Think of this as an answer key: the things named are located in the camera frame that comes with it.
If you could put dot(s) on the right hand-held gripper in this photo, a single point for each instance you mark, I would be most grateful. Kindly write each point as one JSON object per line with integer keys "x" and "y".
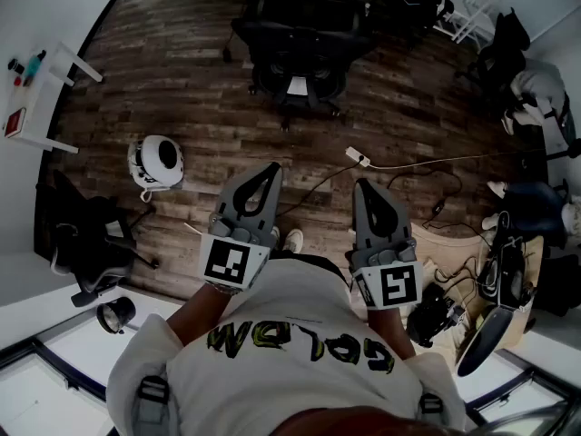
{"x": 395, "y": 284}

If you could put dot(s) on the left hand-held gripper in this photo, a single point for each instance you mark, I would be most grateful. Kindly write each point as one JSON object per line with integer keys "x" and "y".
{"x": 227, "y": 261}

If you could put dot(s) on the person's left forearm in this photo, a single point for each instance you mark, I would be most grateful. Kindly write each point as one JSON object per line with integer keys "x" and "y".
{"x": 204, "y": 311}

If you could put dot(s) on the person's right forearm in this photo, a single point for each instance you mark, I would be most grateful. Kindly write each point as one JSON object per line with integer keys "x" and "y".
{"x": 390, "y": 329}

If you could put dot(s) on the person's left white shoe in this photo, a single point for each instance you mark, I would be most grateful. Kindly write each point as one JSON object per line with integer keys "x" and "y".
{"x": 275, "y": 236}

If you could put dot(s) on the person's white shoe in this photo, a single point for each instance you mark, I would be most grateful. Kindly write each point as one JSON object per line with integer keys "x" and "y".
{"x": 275, "y": 236}
{"x": 292, "y": 240}

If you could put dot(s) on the person's right white shoe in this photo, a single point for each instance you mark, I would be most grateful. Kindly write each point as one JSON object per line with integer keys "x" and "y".
{"x": 292, "y": 240}

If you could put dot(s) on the white power strip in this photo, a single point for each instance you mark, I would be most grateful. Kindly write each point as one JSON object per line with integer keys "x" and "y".
{"x": 357, "y": 156}

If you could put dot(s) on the wooden board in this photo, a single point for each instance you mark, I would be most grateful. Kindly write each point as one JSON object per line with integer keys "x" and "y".
{"x": 445, "y": 252}

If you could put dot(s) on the person's black trousers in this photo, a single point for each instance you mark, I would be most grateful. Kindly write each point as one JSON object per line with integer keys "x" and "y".
{"x": 313, "y": 264}

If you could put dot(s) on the black and white appliance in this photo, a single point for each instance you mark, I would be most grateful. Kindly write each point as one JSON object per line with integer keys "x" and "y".
{"x": 504, "y": 266}

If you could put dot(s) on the black frying pan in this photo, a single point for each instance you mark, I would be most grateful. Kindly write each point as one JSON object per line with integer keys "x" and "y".
{"x": 483, "y": 343}

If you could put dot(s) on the black round lamp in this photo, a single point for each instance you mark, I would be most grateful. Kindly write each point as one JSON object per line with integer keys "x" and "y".
{"x": 115, "y": 315}

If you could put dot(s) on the person's white printed shirt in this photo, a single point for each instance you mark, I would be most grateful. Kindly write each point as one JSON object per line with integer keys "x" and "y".
{"x": 290, "y": 379}

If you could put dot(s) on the black cloth bundle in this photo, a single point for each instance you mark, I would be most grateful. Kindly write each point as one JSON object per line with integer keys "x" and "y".
{"x": 558, "y": 289}

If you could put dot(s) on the white metal rack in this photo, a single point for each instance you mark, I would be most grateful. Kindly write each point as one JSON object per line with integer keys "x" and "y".
{"x": 467, "y": 14}

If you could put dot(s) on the small white side table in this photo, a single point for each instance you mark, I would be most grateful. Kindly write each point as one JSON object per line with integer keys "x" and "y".
{"x": 41, "y": 102}

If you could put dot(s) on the red box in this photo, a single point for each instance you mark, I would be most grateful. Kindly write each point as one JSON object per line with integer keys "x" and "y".
{"x": 13, "y": 123}

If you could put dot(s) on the teal bottle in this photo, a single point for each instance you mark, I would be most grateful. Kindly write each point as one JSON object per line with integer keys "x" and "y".
{"x": 34, "y": 67}

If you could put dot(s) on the small red cap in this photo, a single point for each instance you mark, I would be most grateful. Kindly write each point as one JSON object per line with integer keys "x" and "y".
{"x": 17, "y": 81}

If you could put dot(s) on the black capped jar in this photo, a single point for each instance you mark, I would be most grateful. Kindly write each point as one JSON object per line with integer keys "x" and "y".
{"x": 16, "y": 65}

